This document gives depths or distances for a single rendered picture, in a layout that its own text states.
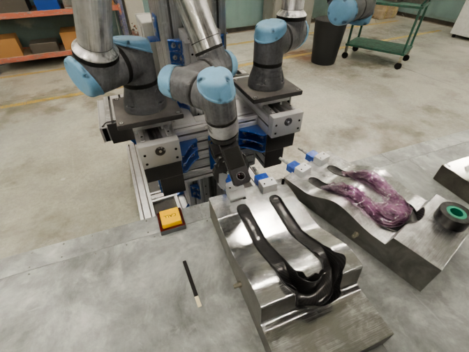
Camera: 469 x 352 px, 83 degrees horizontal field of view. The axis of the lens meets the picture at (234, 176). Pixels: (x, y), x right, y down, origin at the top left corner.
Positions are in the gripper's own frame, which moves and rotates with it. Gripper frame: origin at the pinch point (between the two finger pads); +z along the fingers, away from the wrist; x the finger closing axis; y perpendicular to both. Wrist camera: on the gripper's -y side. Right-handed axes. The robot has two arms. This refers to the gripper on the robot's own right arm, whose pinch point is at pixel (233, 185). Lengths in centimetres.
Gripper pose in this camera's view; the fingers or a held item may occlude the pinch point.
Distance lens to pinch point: 79.6
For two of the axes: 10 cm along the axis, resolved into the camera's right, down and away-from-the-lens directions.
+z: 0.8, 6.1, 7.9
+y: -3.7, -7.1, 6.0
